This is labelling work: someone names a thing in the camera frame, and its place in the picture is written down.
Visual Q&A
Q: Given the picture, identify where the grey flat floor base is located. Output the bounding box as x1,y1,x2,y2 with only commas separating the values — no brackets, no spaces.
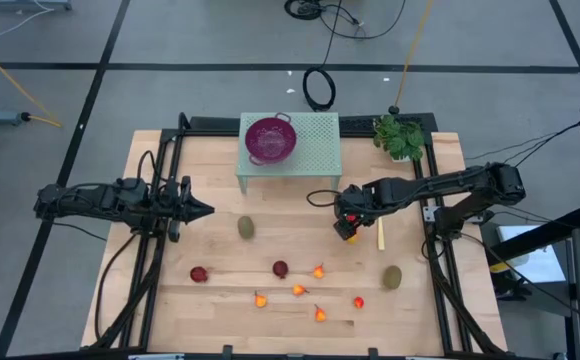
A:
0,0,74,12

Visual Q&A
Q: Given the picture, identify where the coiled black cable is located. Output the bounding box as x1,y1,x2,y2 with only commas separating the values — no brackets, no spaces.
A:
302,0,344,112

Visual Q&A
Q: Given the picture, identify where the purple plastic colander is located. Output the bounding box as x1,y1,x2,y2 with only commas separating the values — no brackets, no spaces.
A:
244,112,298,167

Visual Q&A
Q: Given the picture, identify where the yellow floor cable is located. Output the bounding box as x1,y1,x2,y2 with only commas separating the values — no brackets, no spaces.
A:
0,39,64,129

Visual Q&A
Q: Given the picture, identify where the green perforated metal shelf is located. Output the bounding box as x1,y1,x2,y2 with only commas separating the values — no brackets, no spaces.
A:
235,111,344,195

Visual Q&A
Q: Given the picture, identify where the tangled black cable bundle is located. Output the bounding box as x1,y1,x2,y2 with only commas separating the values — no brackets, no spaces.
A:
283,0,407,41

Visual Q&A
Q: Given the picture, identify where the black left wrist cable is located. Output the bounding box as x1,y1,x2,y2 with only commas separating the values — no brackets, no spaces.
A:
137,149,165,184

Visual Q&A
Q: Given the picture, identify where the white blue sheet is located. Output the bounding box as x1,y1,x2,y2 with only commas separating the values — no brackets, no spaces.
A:
498,227,569,285

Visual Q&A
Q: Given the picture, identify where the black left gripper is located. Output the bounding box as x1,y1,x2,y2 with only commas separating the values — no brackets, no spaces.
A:
162,174,216,244

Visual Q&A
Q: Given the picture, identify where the red orange mango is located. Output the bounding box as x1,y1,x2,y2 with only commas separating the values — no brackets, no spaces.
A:
345,213,361,246

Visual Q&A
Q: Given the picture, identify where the brown kiwi fruit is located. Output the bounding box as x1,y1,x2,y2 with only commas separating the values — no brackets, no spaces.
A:
382,264,404,291
236,215,256,240

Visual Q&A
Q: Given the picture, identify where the black diagonal support beam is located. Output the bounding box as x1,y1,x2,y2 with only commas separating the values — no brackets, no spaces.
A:
487,205,580,261

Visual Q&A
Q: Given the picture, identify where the black metal table frame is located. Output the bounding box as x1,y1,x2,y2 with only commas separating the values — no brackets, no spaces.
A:
89,112,509,359

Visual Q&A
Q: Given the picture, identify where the thick black base cable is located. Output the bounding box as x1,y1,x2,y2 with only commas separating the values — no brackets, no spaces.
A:
93,232,139,344

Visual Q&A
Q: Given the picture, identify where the long yellow cable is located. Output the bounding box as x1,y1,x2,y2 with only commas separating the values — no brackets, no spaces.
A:
392,0,434,114

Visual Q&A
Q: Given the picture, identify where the green plant in white pot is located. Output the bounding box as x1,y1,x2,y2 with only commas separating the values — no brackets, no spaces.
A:
372,113,426,164

